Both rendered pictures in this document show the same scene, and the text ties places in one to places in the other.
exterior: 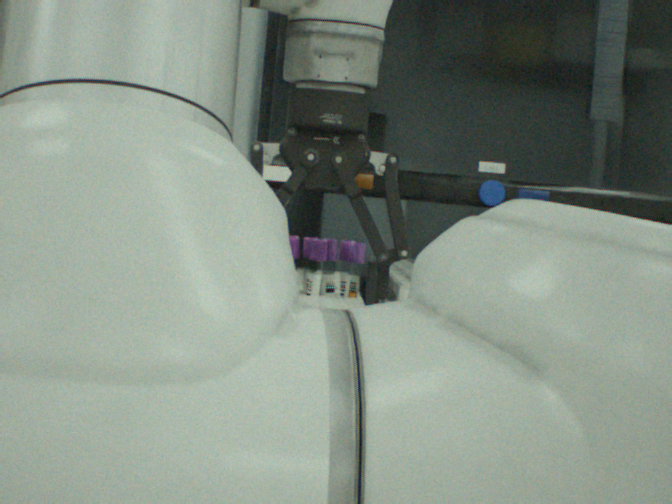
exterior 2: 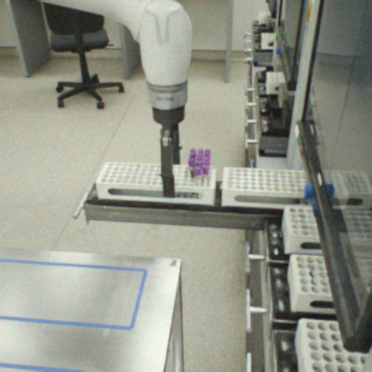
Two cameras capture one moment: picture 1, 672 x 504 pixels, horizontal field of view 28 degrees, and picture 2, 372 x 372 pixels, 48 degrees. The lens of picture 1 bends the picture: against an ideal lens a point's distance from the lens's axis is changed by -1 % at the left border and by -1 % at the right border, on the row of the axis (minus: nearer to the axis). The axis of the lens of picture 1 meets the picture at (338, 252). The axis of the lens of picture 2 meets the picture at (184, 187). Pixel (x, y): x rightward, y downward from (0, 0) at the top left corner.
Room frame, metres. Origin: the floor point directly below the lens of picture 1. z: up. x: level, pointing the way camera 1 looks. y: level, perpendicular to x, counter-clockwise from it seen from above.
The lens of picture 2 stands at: (1.41, -0.84, 1.45)
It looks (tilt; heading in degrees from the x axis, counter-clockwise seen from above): 36 degrees down; 99
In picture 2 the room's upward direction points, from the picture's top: 1 degrees counter-clockwise
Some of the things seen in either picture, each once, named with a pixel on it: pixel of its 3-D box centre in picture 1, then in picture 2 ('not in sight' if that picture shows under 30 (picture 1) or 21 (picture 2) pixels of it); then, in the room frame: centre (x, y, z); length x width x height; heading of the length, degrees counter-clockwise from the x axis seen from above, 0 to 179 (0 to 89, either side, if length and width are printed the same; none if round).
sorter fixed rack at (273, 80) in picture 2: not in sight; (305, 85); (1.63, 0.74, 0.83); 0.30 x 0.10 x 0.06; 2
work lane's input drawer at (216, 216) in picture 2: not in sight; (210, 203); (1.34, 0.02, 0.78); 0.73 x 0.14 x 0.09; 2
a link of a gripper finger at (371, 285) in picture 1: (370, 299); (168, 185); (1.24, -0.03, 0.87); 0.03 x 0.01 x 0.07; 2
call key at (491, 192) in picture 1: (491, 193); (307, 191); (1.54, -0.17, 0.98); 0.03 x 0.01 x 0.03; 92
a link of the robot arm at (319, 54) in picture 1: (332, 59); (167, 91); (1.24, 0.02, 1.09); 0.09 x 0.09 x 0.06
